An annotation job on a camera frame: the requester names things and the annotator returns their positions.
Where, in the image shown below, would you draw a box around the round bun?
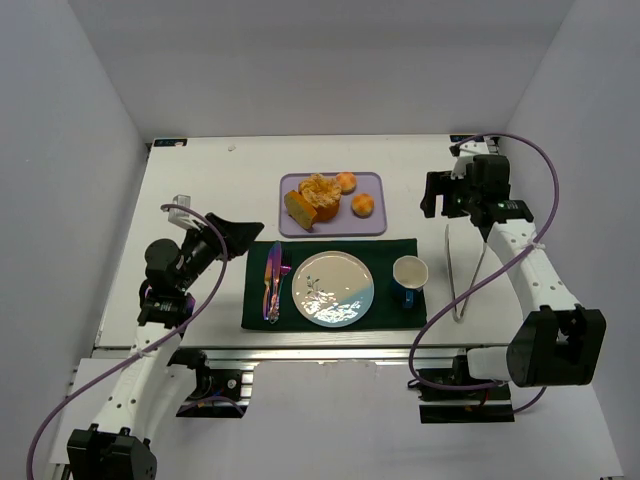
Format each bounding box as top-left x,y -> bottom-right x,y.
351,193 -> 375,218
335,172 -> 357,195

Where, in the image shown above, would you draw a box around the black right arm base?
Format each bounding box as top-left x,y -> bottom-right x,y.
407,355 -> 515,424

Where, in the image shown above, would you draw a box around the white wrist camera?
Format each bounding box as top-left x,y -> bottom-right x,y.
450,140 -> 490,180
161,194 -> 198,230

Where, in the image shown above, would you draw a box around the white and blue plate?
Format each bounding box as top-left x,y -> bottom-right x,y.
291,251 -> 375,329

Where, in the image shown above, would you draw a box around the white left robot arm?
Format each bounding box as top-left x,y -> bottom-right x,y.
67,204 -> 264,479

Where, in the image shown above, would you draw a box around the iridescent fork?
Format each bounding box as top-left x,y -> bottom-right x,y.
268,250 -> 292,324

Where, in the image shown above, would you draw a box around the round bun rear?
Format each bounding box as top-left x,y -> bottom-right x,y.
335,172 -> 357,195

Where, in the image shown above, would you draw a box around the dark green placemat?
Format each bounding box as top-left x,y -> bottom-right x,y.
241,238 -> 427,333

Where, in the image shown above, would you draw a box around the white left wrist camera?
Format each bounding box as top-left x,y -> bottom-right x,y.
161,194 -> 198,230

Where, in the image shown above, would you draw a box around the lavender tray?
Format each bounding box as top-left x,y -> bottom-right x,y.
278,172 -> 387,238

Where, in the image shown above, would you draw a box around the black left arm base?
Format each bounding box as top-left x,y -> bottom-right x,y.
169,349 -> 253,419

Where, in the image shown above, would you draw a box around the steel tongs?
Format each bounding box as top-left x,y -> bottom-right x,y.
444,223 -> 487,300

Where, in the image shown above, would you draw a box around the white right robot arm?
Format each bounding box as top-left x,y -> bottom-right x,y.
420,154 -> 606,387

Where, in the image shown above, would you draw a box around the aluminium table frame rail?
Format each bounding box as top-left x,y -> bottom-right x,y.
92,342 -> 516,366

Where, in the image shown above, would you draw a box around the iridescent knife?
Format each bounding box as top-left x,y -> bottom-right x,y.
262,241 -> 282,320

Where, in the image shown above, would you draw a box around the blue mug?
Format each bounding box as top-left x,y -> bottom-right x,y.
391,255 -> 429,309

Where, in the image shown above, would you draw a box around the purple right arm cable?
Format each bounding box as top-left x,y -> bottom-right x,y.
407,132 -> 560,416

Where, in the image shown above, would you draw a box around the orange crumb-topped cake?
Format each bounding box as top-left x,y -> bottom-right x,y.
298,173 -> 342,222

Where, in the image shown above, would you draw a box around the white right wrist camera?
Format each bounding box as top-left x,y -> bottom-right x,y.
450,140 -> 490,180

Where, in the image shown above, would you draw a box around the round bun front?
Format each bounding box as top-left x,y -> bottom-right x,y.
351,193 -> 375,218

